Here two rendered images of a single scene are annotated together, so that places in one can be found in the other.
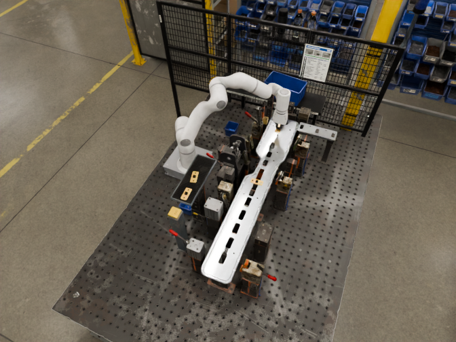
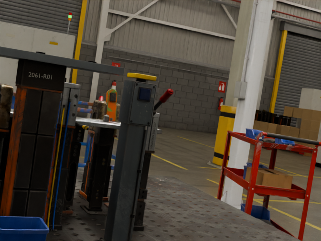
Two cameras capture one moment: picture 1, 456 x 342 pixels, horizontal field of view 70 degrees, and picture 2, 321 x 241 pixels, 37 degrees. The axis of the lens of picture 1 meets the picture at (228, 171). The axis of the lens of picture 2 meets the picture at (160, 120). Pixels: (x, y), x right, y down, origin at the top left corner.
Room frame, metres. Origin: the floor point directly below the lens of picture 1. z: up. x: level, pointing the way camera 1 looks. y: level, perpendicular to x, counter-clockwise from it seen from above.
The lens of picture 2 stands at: (1.90, 1.18, 1.11)
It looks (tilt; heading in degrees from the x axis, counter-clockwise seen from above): 3 degrees down; 220
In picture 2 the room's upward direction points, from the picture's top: 9 degrees clockwise
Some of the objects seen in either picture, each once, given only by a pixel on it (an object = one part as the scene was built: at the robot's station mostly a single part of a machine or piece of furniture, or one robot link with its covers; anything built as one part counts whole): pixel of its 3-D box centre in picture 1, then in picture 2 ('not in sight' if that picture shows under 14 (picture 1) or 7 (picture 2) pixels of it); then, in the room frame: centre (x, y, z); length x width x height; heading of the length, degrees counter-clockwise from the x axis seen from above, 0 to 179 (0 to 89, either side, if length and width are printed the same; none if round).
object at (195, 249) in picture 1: (197, 257); (136, 169); (0.81, 0.20, 0.88); 0.11 x 0.10 x 0.36; 66
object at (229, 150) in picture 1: (233, 167); not in sight; (1.46, -0.04, 0.94); 0.18 x 0.13 x 0.49; 156
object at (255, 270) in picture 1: (252, 279); (99, 149); (0.67, -0.13, 0.88); 0.15 x 0.11 x 0.36; 66
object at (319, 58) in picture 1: (315, 62); not in sight; (2.18, -0.69, 1.30); 0.23 x 0.02 x 0.31; 66
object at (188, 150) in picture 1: (184, 134); not in sight; (1.65, 0.30, 1.10); 0.19 x 0.12 x 0.24; 9
